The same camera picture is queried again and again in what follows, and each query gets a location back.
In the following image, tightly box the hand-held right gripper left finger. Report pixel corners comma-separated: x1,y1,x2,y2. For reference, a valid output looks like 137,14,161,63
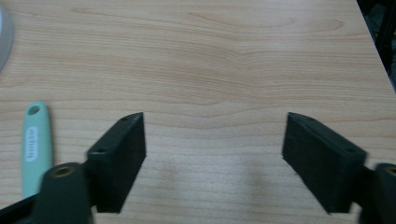
86,112,147,215

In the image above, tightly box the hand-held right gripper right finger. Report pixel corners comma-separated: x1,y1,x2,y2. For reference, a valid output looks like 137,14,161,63
281,111,368,215

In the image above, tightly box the grey round dish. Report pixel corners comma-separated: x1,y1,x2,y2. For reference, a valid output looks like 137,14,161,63
0,5,15,73

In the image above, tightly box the mint green tool handle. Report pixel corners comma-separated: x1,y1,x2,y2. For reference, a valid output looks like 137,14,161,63
21,101,53,199

